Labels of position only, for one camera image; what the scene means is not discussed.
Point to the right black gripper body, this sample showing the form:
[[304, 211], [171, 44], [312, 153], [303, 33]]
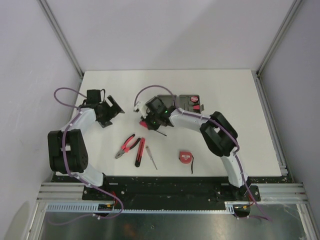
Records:
[[152, 119]]

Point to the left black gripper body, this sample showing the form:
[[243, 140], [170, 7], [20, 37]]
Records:
[[108, 113]]

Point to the pink handle bit screwdriver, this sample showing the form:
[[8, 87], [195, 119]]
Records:
[[145, 125]]

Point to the grey plastic tool case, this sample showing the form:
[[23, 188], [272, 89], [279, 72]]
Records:
[[183, 101]]

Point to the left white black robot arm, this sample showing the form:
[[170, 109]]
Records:
[[66, 147]]

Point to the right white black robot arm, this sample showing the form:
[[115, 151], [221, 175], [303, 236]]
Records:
[[218, 134]]

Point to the pink black utility knife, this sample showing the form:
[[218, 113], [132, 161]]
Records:
[[140, 152]]

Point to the clear tester screwdriver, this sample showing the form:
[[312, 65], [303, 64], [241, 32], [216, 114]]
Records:
[[151, 156]]

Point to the pink bit holder in case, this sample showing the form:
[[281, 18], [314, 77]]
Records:
[[196, 108]]

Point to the red round sticker in case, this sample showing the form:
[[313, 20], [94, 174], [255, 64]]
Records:
[[194, 99]]

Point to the pink black pliers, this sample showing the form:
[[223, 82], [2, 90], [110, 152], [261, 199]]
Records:
[[128, 145]]

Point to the red tape measure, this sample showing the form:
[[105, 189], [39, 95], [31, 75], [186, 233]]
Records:
[[186, 157]]

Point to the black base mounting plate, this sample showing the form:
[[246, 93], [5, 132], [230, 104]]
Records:
[[217, 187]]

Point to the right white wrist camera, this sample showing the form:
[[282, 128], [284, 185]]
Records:
[[140, 107]]

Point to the grey slotted cable duct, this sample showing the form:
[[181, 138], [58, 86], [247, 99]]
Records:
[[72, 207]]

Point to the right aluminium frame post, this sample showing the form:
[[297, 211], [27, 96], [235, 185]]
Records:
[[280, 34]]

